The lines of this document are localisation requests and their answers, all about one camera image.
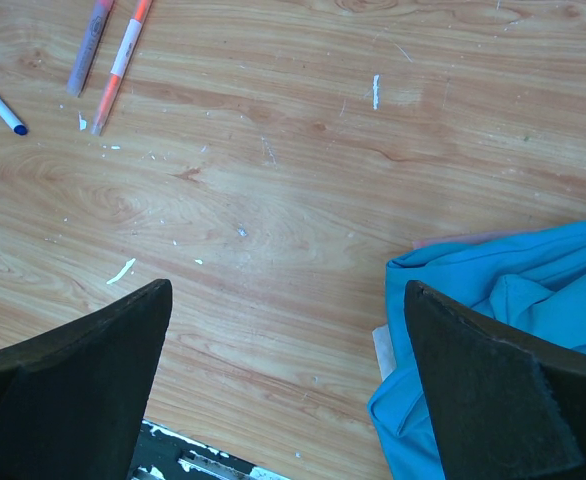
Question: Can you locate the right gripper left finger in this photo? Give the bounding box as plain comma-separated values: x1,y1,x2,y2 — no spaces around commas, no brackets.
0,279,172,479

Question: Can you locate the teal cloth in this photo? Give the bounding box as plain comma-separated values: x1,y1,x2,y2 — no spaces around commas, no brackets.
368,221,586,479

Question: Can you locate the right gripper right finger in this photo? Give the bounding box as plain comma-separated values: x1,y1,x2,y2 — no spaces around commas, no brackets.
404,281,586,479

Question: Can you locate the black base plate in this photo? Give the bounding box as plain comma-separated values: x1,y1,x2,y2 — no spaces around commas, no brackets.
127,419,284,480

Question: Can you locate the orange pen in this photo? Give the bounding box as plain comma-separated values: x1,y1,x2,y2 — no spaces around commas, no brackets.
91,0,153,136

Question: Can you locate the white grey pen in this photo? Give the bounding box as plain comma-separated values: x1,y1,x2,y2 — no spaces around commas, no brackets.
0,97,28,136

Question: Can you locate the purple pen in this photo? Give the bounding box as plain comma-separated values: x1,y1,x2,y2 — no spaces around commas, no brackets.
66,0,114,97

